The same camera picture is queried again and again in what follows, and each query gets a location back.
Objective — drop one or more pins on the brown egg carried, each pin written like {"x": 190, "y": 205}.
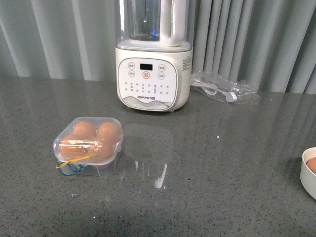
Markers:
{"x": 103, "y": 149}

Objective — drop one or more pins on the clear plastic egg box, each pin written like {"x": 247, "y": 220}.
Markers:
{"x": 94, "y": 168}

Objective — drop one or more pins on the brown egg back right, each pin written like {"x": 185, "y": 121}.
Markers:
{"x": 109, "y": 131}

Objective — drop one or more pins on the brown egg back left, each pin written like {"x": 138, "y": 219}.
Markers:
{"x": 85, "y": 130}

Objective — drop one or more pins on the brown egg front left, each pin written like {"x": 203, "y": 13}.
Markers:
{"x": 71, "y": 147}

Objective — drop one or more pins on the brown egg in bowl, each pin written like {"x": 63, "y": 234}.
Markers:
{"x": 311, "y": 164}

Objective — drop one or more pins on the white soy milk blender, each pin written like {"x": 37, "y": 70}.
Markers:
{"x": 154, "y": 52}

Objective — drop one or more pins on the clear plastic bag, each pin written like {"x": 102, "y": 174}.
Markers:
{"x": 216, "y": 87}

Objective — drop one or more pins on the yellow rubber band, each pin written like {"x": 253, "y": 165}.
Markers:
{"x": 62, "y": 164}

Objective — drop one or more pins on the blue rubber band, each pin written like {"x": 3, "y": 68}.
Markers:
{"x": 69, "y": 170}

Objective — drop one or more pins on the white round bowl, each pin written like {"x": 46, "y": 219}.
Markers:
{"x": 307, "y": 176}

